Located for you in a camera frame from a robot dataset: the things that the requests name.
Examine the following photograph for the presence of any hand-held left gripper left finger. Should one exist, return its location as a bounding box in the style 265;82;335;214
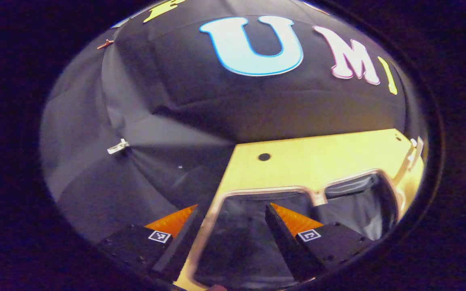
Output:
95;204;201;283

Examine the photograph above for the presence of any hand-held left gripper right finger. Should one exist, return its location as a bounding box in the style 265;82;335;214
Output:
265;203;376;283

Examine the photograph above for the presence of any white cloth clip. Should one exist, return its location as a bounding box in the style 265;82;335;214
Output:
107;139;130;155

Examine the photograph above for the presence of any black backdrop cloth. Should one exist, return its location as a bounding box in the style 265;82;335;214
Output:
39;0;428;248

